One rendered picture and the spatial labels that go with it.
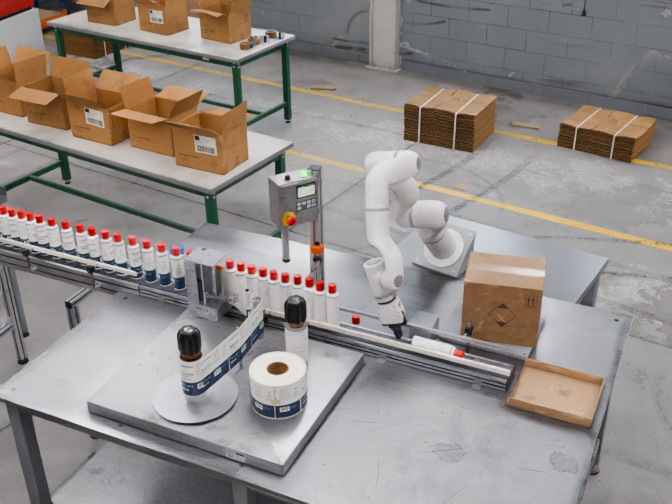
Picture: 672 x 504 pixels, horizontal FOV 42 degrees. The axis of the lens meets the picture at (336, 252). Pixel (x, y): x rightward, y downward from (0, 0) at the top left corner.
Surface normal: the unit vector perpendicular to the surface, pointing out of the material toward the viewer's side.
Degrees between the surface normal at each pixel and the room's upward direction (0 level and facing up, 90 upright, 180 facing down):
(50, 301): 0
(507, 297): 90
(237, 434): 0
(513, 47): 90
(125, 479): 1
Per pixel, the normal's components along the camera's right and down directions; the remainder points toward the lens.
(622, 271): -0.01, -0.87
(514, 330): -0.24, 0.48
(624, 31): -0.55, 0.42
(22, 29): 0.93, 0.17
